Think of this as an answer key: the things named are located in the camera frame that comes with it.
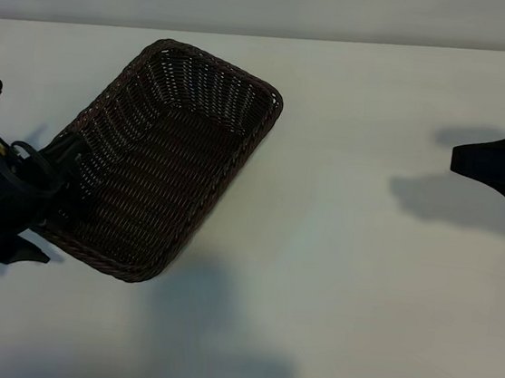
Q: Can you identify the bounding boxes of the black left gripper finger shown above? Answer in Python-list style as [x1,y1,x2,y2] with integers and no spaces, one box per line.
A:
[34,128,91,201]
[0,231,54,272]

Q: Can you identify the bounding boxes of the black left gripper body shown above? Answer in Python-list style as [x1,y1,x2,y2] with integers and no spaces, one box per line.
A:
[0,137,68,267]

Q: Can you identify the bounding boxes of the dark brown wicker basket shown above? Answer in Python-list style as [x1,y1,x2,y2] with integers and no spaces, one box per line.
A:
[33,26,291,299]

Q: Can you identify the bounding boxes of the black flat cable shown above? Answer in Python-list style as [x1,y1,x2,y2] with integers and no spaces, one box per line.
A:
[7,139,43,170]

